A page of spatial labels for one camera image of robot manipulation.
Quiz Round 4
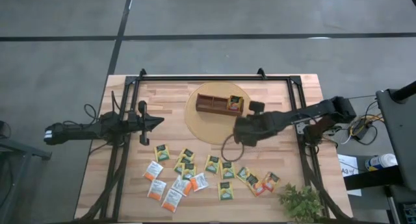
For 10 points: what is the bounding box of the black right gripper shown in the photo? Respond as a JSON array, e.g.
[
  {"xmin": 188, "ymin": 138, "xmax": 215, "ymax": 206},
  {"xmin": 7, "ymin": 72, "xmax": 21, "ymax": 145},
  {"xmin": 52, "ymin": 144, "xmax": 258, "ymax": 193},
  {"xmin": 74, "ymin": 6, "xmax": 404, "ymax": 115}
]
[{"xmin": 233, "ymin": 101, "xmax": 274, "ymax": 147}]

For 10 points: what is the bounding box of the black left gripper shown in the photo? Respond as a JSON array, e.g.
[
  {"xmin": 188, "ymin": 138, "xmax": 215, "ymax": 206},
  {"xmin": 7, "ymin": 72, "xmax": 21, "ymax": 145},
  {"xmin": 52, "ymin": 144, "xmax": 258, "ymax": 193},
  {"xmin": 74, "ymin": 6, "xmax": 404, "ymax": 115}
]
[{"xmin": 129, "ymin": 100, "xmax": 165, "ymax": 146}]

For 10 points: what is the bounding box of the orange peach tea bag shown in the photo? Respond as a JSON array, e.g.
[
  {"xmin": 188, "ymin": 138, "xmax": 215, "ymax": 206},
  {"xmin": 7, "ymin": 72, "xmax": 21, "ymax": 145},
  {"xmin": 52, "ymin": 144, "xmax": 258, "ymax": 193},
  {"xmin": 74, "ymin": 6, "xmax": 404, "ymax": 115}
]
[
  {"xmin": 227, "ymin": 95, "xmax": 244, "ymax": 113},
  {"xmin": 263, "ymin": 171, "xmax": 281, "ymax": 193},
  {"xmin": 246, "ymin": 173, "xmax": 267, "ymax": 197}
]

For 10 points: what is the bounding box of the green lemon lime tea bag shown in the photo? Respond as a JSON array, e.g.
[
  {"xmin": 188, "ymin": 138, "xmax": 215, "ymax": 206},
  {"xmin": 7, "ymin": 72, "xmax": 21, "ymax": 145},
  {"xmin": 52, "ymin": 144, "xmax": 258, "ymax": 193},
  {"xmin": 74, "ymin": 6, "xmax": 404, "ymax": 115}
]
[
  {"xmin": 181, "ymin": 162, "xmax": 197, "ymax": 180},
  {"xmin": 220, "ymin": 161, "xmax": 236, "ymax": 180},
  {"xmin": 217, "ymin": 181, "xmax": 234, "ymax": 201},
  {"xmin": 153, "ymin": 143, "xmax": 171, "ymax": 163},
  {"xmin": 173, "ymin": 157, "xmax": 188, "ymax": 175},
  {"xmin": 204, "ymin": 155, "xmax": 221, "ymax": 175},
  {"xmin": 235, "ymin": 166, "xmax": 251, "ymax": 184},
  {"xmin": 179, "ymin": 148, "xmax": 196, "ymax": 162}
]

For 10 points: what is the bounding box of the white orange Tazo tea bag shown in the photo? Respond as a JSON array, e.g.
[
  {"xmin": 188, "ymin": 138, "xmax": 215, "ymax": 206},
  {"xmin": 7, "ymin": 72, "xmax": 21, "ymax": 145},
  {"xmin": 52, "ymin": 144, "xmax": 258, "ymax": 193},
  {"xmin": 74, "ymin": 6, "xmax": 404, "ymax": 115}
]
[
  {"xmin": 190, "ymin": 172, "xmax": 210, "ymax": 193},
  {"xmin": 142, "ymin": 160, "xmax": 164, "ymax": 182},
  {"xmin": 147, "ymin": 179, "xmax": 167, "ymax": 202},
  {"xmin": 171, "ymin": 175, "xmax": 193, "ymax": 197},
  {"xmin": 161, "ymin": 188, "xmax": 183, "ymax": 214}
]

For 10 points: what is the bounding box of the round woven straw placemat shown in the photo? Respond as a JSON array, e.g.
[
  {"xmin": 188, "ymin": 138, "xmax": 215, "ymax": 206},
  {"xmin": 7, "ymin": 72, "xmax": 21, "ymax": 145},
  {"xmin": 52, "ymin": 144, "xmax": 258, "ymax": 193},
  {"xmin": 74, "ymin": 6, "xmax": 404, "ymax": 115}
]
[{"xmin": 184, "ymin": 81, "xmax": 255, "ymax": 145}]

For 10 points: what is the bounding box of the brown wooden compartment box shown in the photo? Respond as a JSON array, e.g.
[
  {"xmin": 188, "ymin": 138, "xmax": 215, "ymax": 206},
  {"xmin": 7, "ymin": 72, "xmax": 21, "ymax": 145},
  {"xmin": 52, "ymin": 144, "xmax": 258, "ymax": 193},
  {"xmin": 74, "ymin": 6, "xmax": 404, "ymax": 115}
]
[{"xmin": 195, "ymin": 93, "xmax": 245, "ymax": 117}]

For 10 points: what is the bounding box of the green potted plant white pot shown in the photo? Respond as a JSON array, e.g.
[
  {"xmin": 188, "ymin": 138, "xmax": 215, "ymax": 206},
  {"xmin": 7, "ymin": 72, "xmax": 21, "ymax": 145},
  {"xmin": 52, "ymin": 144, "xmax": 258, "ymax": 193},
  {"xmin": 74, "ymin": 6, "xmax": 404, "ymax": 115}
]
[{"xmin": 278, "ymin": 182, "xmax": 325, "ymax": 224}]

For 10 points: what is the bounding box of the white paper sheet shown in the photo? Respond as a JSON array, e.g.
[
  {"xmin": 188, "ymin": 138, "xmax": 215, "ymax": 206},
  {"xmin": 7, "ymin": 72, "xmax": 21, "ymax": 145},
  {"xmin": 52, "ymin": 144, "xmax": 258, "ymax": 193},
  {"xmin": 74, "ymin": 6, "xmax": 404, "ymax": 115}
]
[{"xmin": 337, "ymin": 154, "xmax": 362, "ymax": 197}]

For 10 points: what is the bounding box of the black power adapter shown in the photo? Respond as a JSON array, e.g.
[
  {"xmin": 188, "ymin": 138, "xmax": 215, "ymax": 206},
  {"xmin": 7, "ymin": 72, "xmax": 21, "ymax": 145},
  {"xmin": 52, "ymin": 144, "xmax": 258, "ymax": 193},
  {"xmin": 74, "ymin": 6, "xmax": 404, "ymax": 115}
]
[{"xmin": 350, "ymin": 121, "xmax": 370, "ymax": 141}]

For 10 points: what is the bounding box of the black cart beam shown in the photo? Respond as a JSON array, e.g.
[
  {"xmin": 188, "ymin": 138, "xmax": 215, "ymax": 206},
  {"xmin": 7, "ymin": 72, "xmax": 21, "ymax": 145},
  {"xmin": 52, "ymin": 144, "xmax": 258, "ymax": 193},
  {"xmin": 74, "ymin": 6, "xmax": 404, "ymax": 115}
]
[{"xmin": 343, "ymin": 165, "xmax": 406, "ymax": 191}]

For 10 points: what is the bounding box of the grey metal stand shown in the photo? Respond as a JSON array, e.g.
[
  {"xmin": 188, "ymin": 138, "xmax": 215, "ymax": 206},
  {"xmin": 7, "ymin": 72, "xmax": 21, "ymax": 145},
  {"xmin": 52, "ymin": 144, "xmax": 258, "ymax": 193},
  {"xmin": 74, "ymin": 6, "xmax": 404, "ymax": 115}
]
[{"xmin": 0, "ymin": 119, "xmax": 53, "ymax": 224}]

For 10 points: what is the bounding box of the white blue wipes canister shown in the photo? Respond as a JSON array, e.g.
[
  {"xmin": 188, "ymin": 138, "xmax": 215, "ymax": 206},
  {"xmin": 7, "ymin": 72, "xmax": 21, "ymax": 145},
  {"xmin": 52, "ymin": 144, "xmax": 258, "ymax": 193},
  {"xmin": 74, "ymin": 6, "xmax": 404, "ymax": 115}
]
[{"xmin": 364, "ymin": 153, "xmax": 398, "ymax": 172}]

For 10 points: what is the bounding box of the dark grey cart top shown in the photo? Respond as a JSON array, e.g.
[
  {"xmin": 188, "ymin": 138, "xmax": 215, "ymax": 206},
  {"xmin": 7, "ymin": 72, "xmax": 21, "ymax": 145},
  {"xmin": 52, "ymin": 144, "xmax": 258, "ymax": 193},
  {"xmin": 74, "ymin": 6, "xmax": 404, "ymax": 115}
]
[{"xmin": 376, "ymin": 87, "xmax": 416, "ymax": 192}]

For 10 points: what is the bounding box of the black cart pole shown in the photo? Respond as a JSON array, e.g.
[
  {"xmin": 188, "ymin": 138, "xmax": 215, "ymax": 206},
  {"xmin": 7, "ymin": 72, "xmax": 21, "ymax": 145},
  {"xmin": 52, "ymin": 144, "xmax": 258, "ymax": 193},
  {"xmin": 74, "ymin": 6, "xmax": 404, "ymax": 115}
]
[{"xmin": 389, "ymin": 80, "xmax": 416, "ymax": 101}]

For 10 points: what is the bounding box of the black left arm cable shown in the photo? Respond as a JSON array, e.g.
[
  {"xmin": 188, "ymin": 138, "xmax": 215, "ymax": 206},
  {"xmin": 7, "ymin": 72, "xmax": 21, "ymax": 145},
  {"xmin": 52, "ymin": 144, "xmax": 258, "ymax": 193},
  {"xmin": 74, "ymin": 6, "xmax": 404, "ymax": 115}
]
[{"xmin": 61, "ymin": 90, "xmax": 120, "ymax": 126}]

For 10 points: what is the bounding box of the black metal table frame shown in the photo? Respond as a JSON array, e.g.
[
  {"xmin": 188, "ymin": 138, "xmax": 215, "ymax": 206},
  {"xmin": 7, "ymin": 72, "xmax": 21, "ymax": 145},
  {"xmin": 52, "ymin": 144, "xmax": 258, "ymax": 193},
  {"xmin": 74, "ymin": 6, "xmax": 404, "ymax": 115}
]
[{"xmin": 76, "ymin": 68, "xmax": 354, "ymax": 224}]

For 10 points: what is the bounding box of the yellow cable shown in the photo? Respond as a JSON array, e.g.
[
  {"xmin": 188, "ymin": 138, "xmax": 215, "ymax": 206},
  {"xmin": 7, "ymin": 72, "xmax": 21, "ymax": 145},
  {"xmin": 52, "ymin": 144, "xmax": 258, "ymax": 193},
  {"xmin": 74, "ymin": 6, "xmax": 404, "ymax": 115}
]
[{"xmin": 357, "ymin": 113, "xmax": 384, "ymax": 127}]

